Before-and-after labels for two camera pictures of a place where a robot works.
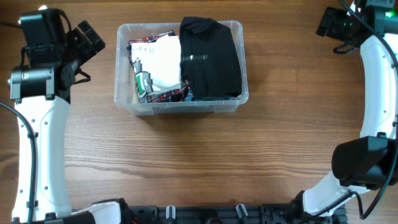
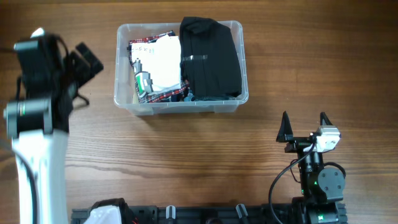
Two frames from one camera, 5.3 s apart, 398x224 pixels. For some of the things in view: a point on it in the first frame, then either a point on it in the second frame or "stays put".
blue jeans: (190, 97) stays put
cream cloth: (135, 99) stays put
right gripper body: (337, 21) -> (298, 144)
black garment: (209, 59) stays put
